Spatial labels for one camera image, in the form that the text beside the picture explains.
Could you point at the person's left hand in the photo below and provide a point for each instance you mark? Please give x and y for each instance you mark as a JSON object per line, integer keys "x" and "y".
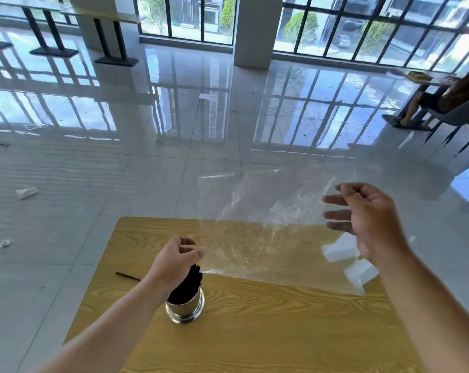
{"x": 168, "y": 264}

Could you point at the person's right hand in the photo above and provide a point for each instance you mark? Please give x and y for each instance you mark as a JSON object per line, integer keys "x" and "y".
{"x": 374, "y": 225}

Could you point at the person's right thumb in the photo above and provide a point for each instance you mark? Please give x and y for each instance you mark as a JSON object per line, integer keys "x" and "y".
{"x": 355, "y": 187}

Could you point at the person's left thumb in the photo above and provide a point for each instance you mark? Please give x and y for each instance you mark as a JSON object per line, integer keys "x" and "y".
{"x": 197, "y": 254}

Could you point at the clear plastic bag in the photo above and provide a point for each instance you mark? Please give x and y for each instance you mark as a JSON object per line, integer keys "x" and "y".
{"x": 265, "y": 236}

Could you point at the person's left forearm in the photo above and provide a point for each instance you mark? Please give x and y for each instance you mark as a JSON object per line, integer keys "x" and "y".
{"x": 114, "y": 326}

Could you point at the person's right forearm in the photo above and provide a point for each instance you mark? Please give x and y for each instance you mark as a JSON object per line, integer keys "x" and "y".
{"x": 432, "y": 318}

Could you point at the bundle of black sticks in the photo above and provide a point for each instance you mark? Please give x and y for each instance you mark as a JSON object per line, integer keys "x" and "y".
{"x": 184, "y": 289}

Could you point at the steel cup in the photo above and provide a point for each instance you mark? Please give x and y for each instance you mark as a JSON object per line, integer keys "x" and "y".
{"x": 186, "y": 308}

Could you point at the white foam block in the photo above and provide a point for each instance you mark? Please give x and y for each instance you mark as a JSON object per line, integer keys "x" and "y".
{"x": 362, "y": 272}
{"x": 340, "y": 249}

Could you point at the single black stick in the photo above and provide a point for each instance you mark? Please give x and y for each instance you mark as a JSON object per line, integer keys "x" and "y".
{"x": 128, "y": 276}

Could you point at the grey chair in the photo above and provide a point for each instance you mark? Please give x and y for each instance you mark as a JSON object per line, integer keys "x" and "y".
{"x": 458, "y": 116}

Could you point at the brown box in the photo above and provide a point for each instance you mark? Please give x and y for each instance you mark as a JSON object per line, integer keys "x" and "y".
{"x": 418, "y": 76}

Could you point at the white table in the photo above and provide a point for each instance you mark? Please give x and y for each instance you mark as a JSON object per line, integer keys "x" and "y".
{"x": 432, "y": 78}

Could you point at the parked grey car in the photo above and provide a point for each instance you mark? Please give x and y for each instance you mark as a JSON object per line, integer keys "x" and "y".
{"x": 341, "y": 41}

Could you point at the flat white paper sheet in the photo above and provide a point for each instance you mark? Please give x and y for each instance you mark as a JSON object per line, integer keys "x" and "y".
{"x": 207, "y": 96}

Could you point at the black framed window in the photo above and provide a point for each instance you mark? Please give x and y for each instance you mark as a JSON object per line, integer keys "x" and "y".
{"x": 374, "y": 27}
{"x": 188, "y": 19}

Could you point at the crumpled white paper scrap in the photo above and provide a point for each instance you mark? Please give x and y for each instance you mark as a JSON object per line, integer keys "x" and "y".
{"x": 25, "y": 193}
{"x": 4, "y": 243}

